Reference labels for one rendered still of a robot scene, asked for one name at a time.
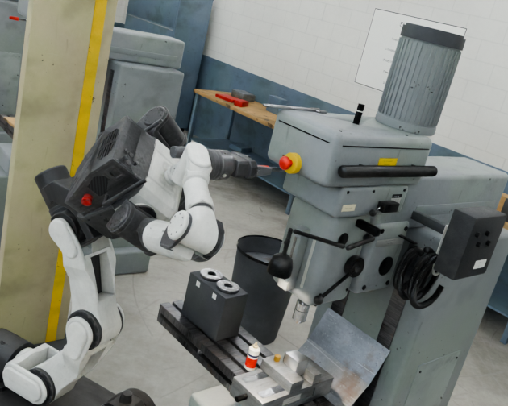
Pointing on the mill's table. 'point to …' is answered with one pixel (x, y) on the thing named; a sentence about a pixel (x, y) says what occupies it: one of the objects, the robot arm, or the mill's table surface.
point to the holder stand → (214, 304)
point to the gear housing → (343, 196)
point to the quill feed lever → (352, 267)
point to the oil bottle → (252, 357)
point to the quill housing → (323, 251)
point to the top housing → (345, 147)
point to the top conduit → (385, 171)
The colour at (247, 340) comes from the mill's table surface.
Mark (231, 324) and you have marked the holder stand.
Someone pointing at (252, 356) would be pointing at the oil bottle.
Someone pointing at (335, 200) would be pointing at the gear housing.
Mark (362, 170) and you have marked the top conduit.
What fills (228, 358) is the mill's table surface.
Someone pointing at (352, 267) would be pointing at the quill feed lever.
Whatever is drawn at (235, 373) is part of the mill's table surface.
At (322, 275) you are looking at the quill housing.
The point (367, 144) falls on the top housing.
